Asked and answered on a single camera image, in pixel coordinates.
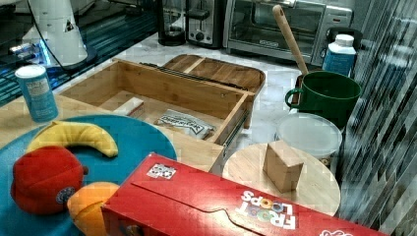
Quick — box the wooden drawer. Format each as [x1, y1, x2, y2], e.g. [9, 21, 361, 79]
[61, 60, 257, 145]

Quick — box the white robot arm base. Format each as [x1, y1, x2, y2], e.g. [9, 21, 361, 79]
[9, 0, 97, 71]

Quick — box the white box in drawer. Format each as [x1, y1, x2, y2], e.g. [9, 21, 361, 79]
[114, 97, 145, 117]

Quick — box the silver snack packet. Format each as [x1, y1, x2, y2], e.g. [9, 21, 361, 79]
[153, 109, 215, 140]

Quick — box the dark wooden tray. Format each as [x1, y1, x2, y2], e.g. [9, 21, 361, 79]
[164, 54, 266, 93]

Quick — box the blue round plate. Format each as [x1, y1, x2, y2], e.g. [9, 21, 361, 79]
[0, 115, 176, 236]

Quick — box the small wooden block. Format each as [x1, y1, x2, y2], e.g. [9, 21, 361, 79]
[263, 141, 304, 193]

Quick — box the red Froot Loops box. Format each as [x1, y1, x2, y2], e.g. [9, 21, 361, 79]
[102, 153, 387, 236]

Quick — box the silver toaster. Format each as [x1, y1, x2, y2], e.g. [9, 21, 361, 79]
[185, 0, 227, 49]

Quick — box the silver toaster oven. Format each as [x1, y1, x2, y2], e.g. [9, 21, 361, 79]
[223, 0, 353, 66]

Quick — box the clear plastic lidded tub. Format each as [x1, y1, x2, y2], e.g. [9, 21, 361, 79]
[275, 113, 342, 167]

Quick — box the black coffee maker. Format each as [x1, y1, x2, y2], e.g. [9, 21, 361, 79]
[156, 0, 186, 46]

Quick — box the green pot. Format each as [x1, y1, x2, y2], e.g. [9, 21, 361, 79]
[284, 71, 361, 129]

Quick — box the round wooden board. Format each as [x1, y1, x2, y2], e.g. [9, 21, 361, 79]
[222, 144, 340, 216]

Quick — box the blue bottle white cap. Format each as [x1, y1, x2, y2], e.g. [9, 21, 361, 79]
[322, 33, 356, 77]

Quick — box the yellow plush banana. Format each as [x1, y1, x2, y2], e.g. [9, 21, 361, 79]
[26, 121, 119, 158]

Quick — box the orange plush fruit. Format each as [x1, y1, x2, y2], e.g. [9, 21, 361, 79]
[67, 182, 119, 236]

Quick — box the red plush apple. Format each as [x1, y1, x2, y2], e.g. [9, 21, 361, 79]
[11, 146, 86, 215]

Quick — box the blue cylindrical canister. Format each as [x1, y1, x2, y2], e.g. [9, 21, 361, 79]
[15, 65, 58, 123]

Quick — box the wooden spoon handle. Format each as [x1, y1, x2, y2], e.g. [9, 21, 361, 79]
[272, 5, 309, 75]

